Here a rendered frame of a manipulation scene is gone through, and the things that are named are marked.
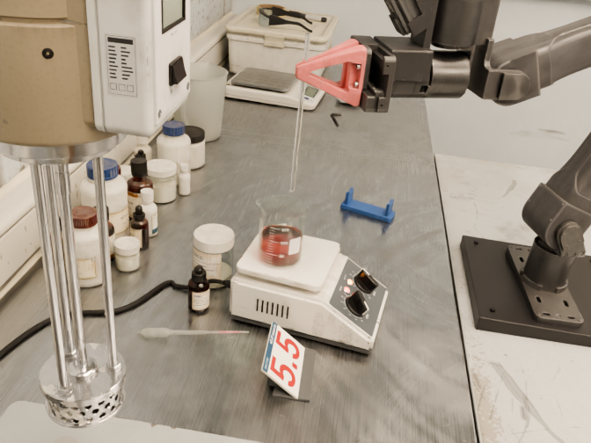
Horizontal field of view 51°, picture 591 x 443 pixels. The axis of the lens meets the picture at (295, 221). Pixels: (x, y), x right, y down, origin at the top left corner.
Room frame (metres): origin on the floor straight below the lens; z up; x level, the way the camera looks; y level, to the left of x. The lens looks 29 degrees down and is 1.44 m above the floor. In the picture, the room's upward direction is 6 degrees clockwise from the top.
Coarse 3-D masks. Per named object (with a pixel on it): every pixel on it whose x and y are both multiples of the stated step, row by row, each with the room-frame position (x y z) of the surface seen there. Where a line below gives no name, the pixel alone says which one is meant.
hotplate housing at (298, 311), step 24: (336, 264) 0.73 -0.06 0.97; (240, 288) 0.66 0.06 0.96; (264, 288) 0.66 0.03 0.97; (288, 288) 0.66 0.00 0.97; (240, 312) 0.66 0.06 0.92; (264, 312) 0.65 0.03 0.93; (288, 312) 0.65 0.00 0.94; (312, 312) 0.64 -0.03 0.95; (336, 312) 0.64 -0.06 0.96; (312, 336) 0.64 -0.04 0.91; (336, 336) 0.63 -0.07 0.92; (360, 336) 0.62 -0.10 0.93
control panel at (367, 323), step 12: (348, 264) 0.74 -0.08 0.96; (348, 276) 0.72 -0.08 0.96; (336, 288) 0.68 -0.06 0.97; (384, 288) 0.74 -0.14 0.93; (336, 300) 0.65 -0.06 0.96; (372, 300) 0.70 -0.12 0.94; (348, 312) 0.65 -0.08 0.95; (372, 312) 0.67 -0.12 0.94; (360, 324) 0.63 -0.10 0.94; (372, 324) 0.65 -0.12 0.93
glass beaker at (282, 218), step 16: (272, 208) 0.72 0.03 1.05; (288, 208) 0.73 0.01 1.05; (304, 208) 0.71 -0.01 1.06; (272, 224) 0.67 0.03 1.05; (288, 224) 0.67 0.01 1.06; (304, 224) 0.69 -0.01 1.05; (272, 240) 0.67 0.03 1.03; (288, 240) 0.67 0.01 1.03; (272, 256) 0.67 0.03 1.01; (288, 256) 0.67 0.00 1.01
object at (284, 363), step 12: (276, 336) 0.60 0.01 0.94; (288, 336) 0.62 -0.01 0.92; (276, 348) 0.58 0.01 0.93; (288, 348) 0.60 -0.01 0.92; (300, 348) 0.61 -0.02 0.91; (276, 360) 0.56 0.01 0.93; (288, 360) 0.58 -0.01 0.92; (276, 372) 0.55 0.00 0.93; (288, 372) 0.56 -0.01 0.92; (288, 384) 0.54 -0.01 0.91
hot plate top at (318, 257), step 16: (256, 240) 0.74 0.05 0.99; (304, 240) 0.75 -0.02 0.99; (320, 240) 0.76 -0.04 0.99; (256, 256) 0.70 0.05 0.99; (304, 256) 0.71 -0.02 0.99; (320, 256) 0.72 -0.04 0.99; (336, 256) 0.72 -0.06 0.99; (240, 272) 0.67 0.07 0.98; (256, 272) 0.66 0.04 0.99; (272, 272) 0.66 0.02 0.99; (288, 272) 0.67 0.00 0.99; (304, 272) 0.67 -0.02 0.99; (320, 272) 0.68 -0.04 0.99; (304, 288) 0.65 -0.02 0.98; (320, 288) 0.65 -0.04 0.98
